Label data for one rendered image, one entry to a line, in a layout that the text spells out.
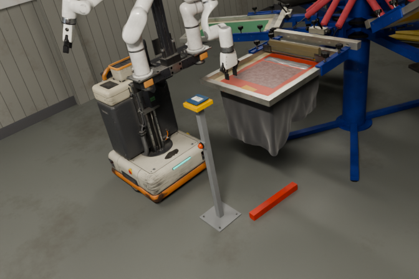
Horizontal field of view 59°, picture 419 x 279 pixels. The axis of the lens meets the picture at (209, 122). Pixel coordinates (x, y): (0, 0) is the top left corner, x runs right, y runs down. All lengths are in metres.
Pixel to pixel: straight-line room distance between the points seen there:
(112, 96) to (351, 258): 1.91
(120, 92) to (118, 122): 0.24
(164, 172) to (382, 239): 1.55
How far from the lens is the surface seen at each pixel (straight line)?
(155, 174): 2.86
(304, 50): 2.56
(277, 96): 2.10
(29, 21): 4.78
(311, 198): 2.87
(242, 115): 2.42
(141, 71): 2.24
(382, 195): 2.95
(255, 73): 2.48
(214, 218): 2.78
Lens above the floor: 1.96
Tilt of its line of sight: 30 degrees down
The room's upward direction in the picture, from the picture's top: 10 degrees counter-clockwise
